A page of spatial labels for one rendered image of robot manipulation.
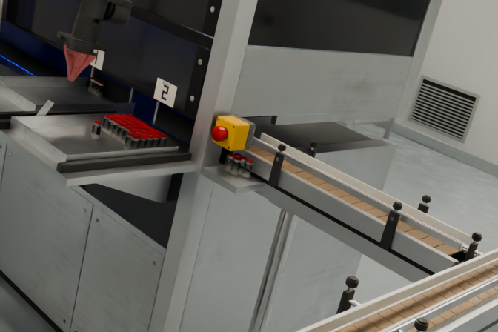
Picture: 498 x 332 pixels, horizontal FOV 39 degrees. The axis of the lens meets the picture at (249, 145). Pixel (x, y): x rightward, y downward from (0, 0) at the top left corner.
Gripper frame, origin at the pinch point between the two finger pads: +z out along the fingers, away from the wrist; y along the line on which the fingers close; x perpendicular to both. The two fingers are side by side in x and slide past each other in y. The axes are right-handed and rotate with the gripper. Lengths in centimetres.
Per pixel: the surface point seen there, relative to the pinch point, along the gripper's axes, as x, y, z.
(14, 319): 57, 49, 102
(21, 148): 9.0, -1.0, 21.4
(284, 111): -12, 65, -4
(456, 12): 161, 488, -90
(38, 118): 19.7, 8.5, 16.5
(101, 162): -8.0, 9.4, 17.2
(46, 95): 45, 26, 16
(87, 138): 10.8, 18.5, 17.5
